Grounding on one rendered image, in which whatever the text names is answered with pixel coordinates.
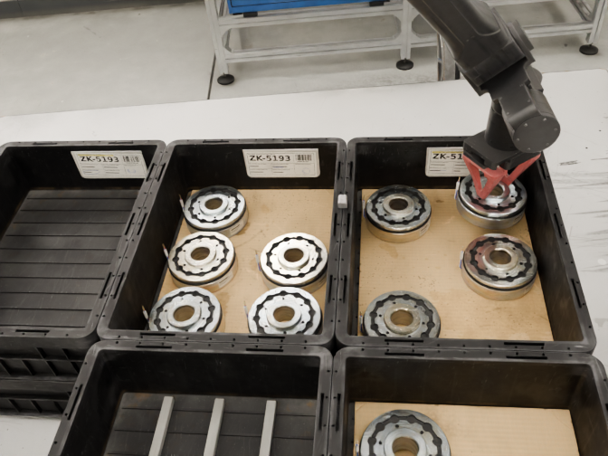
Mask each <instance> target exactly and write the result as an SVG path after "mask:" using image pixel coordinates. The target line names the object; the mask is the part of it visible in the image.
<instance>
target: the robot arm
mask: <svg viewBox="0 0 608 456"><path fill-rule="evenodd" d="M407 1H408V2H409V4H410V5H411V6H412V7H413V8H414V9H415V10H416V11H417V12H418V13H419V14H420V15H421V16H422V17H423V18H424V19H425V20H426V21H427V22H428V23H429V24H430V25H431V26H432V28H433V29H434V30H435V31H436V32H437V33H438V34H439V35H440V36H441V37H442V39H443V40H444V42H445V45H446V47H447V49H448V51H449V53H450V54H451V57H452V58H453V60H454V61H455V62H456V64H457V66H458V68H459V71H460V72H461V74H462V75H463V77H464V78H465V79H466V80H467V82H468V83H469V84H470V86H471V87H472V88H473V89H474V90H475V91H476V93H477V94H478V95H479V96H482V95H483V94H485V93H489V95H490V97H491V105H490V110H489V117H488V122H487V127H486V129H484V130H482V131H481V132H479V133H477V134H475V135H473V136H471V137H469V138H466V139H464V143H463V154H462V158H463V160H464V162H465V164H466V166H467V168H468V169H469V171H470V174H471V176H472V179H473V183H474V185H475V189H476V192H477V195H478V196H479V197H480V198H482V199H485V198H486V197H487V196H488V195H489V194H490V192H491V191H492V190H493V189H494V187H495V186H496V185H497V184H498V182H499V181H502V182H504V183H505V184H507V185H508V186H509V185H510V184H511V183H512V182H513V181H514V180H515V179H516V178H517V177H518V176H519V175H521V174H522V173H523V172H524V171H525V170H526V169H527V168H528V167H529V166H531V165H532V164H533V163H534V162H535V161H536V160H537V159H538V158H539V157H540V154H541V151H542V150H545V149H547V148H548V147H550V146H552V145H553V144H554V143H555V142H556V140H557V139H558V137H559V135H560V131H561V128H560V124H559V122H558V120H557V118H556V115H555V113H554V111H553V110H552V109H551V107H550V105H549V103H548V101H547V99H546V96H545V95H544V93H543V91H544V89H543V87H542V85H541V82H542V79H543V76H542V74H541V72H540V71H539V70H537V69H536V68H534V67H532V65H531V63H533V62H535V61H536V60H535V58H534V56H533V54H532V52H531V50H533V49H534V46H533V45H532V43H531V42H530V40H529V38H528V36H527V34H526V33H525V31H524V29H523V28H522V26H521V25H520V23H519V22H518V20H517V19H516V20H514V21H513V22H511V21H510V22H509V23H507V24H506V23H505V21H504V20H503V19H502V17H501V16H500V15H499V13H498V12H497V10H496V9H495V8H494V7H493V8H492V9H491V8H490V7H489V6H488V4H487V3H485V2H482V1H480V0H407ZM497 166H499V168H498V167H497ZM516 166H517V168H516V169H515V170H514V171H513V172H512V173H511V174H510V175H509V176H508V170H510V169H512V168H514V167H516ZM479 169H480V170H481V171H482V172H483V173H484V176H485V177H486V178H487V179H488V181H487V183H486V185H485V187H484V188H483V189H482V187H481V181H480V171H479Z"/></svg>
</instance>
